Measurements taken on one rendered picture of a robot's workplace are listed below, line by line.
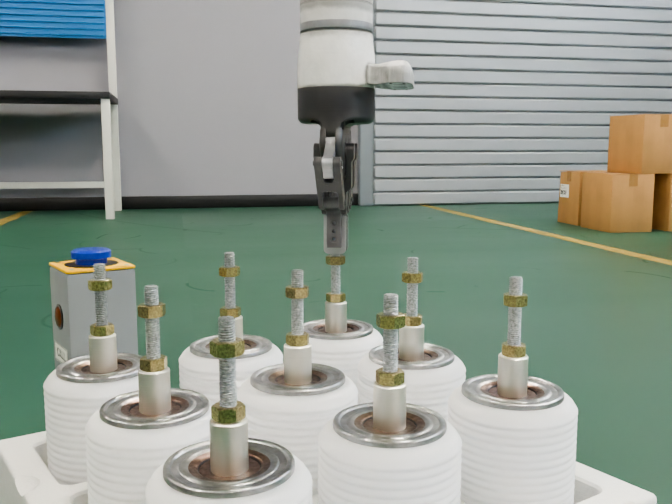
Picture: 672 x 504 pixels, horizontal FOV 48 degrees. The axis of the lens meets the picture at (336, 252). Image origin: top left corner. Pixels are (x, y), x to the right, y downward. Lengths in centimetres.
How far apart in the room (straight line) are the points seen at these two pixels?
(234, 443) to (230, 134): 507
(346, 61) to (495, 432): 36
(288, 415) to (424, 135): 514
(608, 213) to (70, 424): 362
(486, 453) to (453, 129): 523
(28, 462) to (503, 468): 38
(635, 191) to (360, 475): 370
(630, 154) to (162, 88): 312
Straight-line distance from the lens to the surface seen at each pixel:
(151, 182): 547
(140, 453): 52
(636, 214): 413
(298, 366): 59
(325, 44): 71
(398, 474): 48
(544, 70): 606
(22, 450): 71
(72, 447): 64
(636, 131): 417
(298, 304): 58
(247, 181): 549
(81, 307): 79
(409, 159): 562
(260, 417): 57
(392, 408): 50
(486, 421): 55
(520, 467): 56
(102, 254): 80
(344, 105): 70
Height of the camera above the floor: 44
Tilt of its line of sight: 8 degrees down
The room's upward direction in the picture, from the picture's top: straight up
